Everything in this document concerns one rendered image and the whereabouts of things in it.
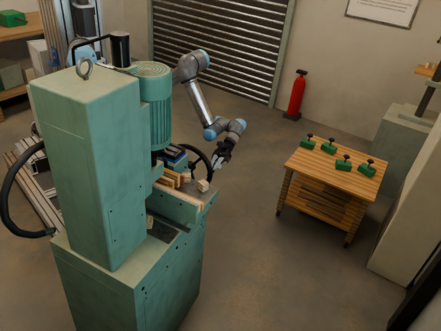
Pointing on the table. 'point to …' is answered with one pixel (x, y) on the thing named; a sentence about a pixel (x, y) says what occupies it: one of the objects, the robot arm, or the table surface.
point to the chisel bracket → (157, 171)
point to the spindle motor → (157, 100)
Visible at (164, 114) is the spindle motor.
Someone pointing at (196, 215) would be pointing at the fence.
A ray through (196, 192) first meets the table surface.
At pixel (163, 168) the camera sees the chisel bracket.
